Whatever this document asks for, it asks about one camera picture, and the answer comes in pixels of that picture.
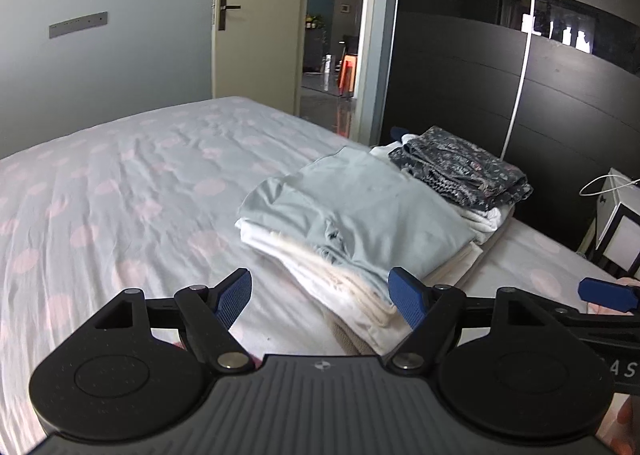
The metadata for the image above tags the black wardrobe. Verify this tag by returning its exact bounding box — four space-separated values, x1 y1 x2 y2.
380 0 640 253

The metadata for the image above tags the white fleece garment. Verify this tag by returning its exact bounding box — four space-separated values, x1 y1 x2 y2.
239 217 416 356

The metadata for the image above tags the cream door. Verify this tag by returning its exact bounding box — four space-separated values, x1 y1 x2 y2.
212 0 313 118

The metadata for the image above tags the black door handle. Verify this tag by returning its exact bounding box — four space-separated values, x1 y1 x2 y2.
214 0 242 30

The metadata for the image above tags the polka dot bed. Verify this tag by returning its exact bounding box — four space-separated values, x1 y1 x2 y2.
0 95 640 455

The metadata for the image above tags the grey sliding door panel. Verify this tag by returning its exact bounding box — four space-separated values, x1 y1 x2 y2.
352 0 403 146

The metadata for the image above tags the grey long-sleeve shirt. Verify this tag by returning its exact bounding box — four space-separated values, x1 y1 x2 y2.
235 147 476 281

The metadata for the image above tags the white nightstand with black frame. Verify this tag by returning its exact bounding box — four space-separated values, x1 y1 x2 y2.
595 167 640 278

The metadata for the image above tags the beige folded garment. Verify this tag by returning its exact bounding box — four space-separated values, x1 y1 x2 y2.
322 220 513 356

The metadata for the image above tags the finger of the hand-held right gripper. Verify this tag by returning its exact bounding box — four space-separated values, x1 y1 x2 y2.
550 277 640 332

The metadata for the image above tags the person's right hand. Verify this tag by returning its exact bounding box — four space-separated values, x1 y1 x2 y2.
597 391 640 455

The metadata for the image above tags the dark patterned folded garment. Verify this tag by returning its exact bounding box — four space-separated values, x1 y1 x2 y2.
389 126 533 210

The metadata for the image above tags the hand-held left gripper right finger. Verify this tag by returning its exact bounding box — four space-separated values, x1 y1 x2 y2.
387 267 566 375

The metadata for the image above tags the orange chair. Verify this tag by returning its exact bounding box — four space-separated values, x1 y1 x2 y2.
337 55 359 92

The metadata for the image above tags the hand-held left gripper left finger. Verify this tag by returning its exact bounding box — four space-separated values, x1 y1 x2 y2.
92 267 252 375

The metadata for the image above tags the white folded garment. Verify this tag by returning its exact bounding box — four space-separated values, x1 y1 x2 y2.
369 144 516 246

